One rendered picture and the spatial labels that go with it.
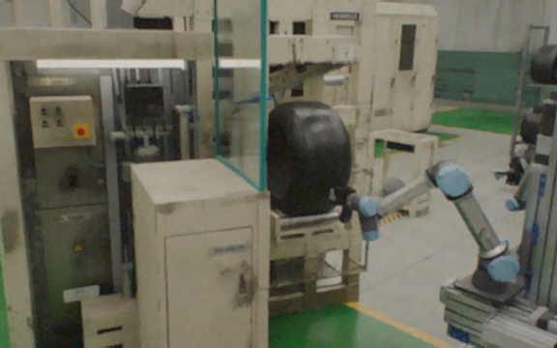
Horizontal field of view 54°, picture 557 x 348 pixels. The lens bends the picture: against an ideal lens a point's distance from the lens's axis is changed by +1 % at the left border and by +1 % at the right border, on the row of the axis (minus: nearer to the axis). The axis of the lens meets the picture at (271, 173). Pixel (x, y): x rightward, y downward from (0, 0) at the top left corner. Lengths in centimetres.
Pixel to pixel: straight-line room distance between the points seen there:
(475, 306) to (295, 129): 113
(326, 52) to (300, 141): 65
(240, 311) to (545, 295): 138
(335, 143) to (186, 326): 110
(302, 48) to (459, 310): 149
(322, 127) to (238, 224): 85
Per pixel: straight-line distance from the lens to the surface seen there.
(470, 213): 232
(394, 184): 577
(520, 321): 258
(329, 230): 279
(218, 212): 182
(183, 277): 187
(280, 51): 283
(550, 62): 787
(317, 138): 250
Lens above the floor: 180
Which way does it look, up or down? 15 degrees down
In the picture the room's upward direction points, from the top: 1 degrees clockwise
